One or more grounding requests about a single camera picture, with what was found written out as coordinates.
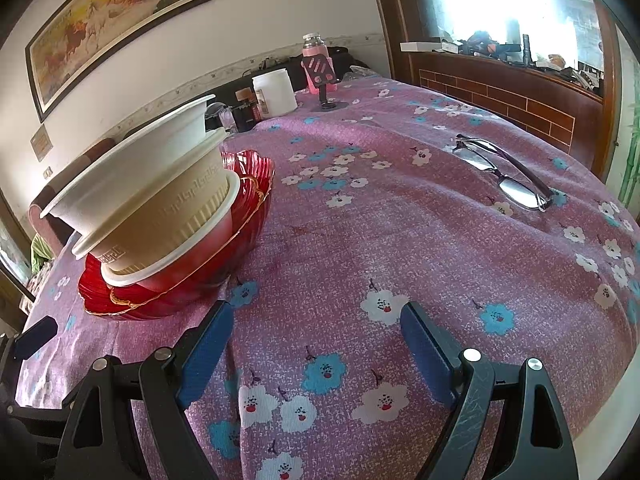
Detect white paper plate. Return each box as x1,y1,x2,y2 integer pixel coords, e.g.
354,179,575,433
101,170,241,292

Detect white paper bowl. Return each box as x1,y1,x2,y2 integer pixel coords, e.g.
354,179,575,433
40,93,214,235

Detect beige patterned bowl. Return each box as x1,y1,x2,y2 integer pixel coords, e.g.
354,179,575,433
72,128,230,275

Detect red wedding glass plate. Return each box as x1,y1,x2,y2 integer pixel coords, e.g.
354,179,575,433
78,150,274,321

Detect large red gold-rimmed plate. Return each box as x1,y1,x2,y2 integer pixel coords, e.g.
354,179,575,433
104,172,273,310

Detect dark sofa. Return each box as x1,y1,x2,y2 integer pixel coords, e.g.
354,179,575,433
27,44,371,256

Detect eyeglasses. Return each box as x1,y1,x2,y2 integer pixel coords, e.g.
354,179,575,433
452,134,554,211

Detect black box device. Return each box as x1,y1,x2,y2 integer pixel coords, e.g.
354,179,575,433
231,102,259,132

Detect brown wooden cabinet ledge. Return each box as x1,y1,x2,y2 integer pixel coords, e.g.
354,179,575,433
376,0,622,180

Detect small brown-lidded jar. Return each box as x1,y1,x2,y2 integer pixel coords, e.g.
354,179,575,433
235,87,256,106

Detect white plastic jar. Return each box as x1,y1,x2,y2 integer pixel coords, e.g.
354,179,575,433
252,68,297,118

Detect framed horse painting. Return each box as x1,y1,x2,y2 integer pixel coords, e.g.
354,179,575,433
25,0,209,120

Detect black phone stand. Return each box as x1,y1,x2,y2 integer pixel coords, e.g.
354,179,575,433
302,54,348,113

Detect pink sleeved bottle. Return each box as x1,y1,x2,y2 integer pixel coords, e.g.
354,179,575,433
302,32,337,94

